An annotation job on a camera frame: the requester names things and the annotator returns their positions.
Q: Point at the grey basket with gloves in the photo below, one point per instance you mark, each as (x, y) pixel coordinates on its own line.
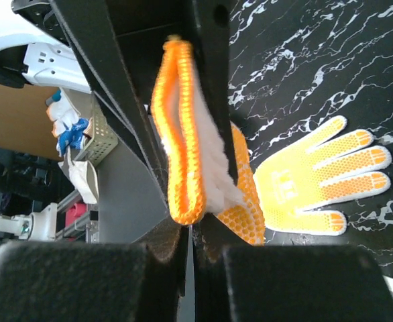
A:
(83, 137)

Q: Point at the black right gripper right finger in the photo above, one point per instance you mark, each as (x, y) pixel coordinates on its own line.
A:
(235, 281)

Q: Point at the orange dotted white glove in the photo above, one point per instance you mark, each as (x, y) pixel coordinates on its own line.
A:
(287, 191)

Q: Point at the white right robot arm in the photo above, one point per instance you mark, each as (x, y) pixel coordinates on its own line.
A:
(310, 84)

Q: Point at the white glove orange cuff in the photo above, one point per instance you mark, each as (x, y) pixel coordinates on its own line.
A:
(198, 168)

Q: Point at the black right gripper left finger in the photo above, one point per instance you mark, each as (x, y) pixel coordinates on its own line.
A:
(74, 281)

